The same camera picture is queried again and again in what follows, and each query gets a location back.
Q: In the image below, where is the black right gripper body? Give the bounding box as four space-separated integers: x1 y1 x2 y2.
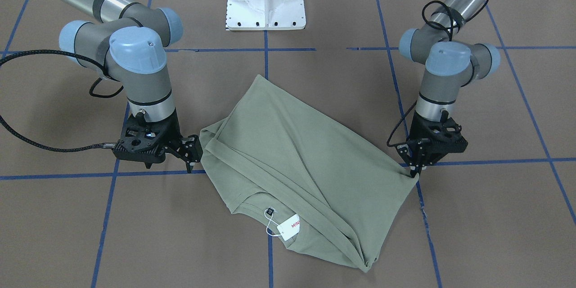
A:
112 111 182 169

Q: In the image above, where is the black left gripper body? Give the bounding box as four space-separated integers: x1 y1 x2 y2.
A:
407 113 468 166

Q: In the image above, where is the olive green long-sleeve shirt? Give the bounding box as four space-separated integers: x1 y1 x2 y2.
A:
200 76 418 272

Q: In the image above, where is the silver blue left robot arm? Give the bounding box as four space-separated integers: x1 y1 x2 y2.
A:
395 0 501 177

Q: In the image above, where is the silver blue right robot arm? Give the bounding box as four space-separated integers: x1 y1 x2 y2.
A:
1 0 203 173

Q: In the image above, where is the white paper hang tag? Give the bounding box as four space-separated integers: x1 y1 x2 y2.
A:
264 208 301 241

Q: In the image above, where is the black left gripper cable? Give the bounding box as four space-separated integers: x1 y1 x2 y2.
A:
386 0 491 147

